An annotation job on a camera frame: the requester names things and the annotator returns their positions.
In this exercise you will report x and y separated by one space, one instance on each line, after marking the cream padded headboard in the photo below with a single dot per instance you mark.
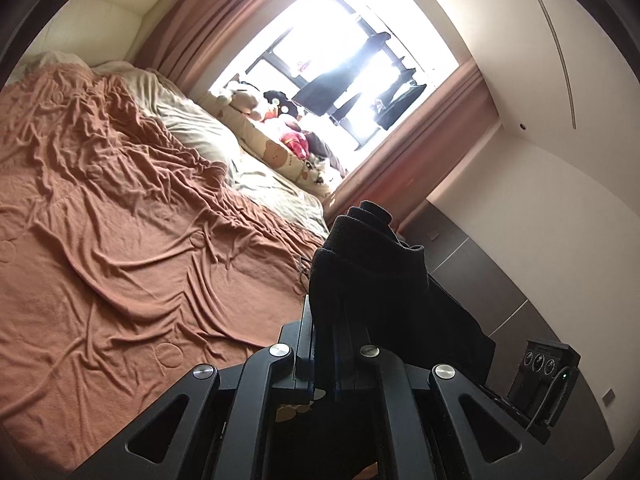
110 25

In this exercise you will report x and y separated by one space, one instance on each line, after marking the bear print long cushion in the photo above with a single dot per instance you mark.
270 157

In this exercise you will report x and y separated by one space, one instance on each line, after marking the cream plush toy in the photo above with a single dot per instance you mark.
237 100

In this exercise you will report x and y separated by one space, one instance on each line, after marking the red plush toy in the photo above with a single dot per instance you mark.
294 137

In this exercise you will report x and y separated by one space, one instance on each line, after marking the black bear print T-shirt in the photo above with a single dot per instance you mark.
370 270

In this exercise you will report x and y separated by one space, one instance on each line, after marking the hanging dark garment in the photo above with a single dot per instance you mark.
400 107
325 92

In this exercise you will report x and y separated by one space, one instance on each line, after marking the brown curtain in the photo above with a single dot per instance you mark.
425 135
210 10

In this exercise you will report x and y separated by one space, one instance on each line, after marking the black white plush toy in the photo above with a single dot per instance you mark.
278 104

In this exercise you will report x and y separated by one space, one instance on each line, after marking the bright window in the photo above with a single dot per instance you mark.
310 25

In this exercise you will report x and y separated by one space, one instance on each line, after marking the dark clothes pile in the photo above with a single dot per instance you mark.
325 152

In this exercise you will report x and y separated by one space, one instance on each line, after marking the white brown plush toy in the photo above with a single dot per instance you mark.
315 167

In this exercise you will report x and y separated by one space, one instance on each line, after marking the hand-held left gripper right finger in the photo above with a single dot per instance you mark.
352 360

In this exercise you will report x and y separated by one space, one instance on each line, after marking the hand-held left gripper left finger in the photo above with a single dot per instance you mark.
305 355

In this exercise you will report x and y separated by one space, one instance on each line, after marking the bed with brown blanket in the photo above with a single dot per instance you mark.
125 260

